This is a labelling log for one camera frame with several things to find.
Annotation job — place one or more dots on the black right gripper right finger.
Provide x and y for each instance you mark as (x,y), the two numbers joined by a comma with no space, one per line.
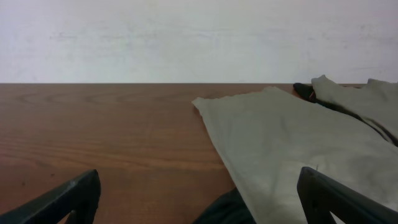
(323,198)

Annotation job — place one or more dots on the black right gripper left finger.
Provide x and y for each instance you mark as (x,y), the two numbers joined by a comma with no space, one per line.
(77,199)

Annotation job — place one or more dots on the khaki shorts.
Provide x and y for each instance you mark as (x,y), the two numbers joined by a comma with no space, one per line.
(298,140)

